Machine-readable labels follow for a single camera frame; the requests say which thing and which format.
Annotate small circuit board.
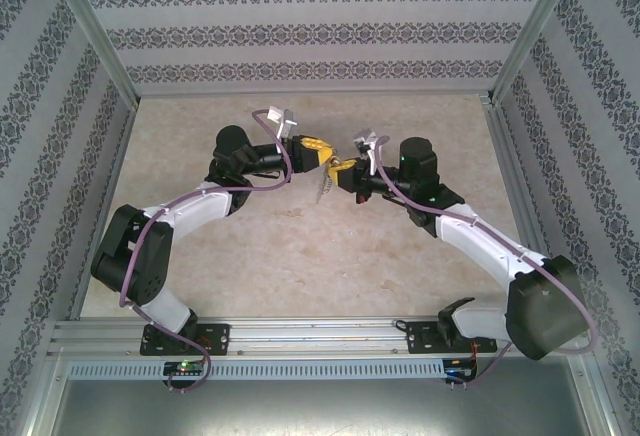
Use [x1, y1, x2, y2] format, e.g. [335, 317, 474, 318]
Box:
[446, 358, 476, 380]
[163, 359, 205, 376]

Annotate grey metal sheet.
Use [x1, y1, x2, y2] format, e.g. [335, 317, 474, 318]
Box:
[22, 355, 619, 436]

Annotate aluminium table side rail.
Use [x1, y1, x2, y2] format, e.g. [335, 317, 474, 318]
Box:
[69, 100, 139, 320]
[480, 95, 557, 273]

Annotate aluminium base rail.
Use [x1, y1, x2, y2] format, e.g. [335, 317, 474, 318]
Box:
[48, 316, 589, 357]

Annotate aluminium corner post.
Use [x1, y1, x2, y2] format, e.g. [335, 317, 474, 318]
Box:
[487, 0, 586, 105]
[39, 0, 142, 110]

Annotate grey slotted cable duct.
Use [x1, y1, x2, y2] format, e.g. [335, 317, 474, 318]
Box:
[67, 359, 446, 381]

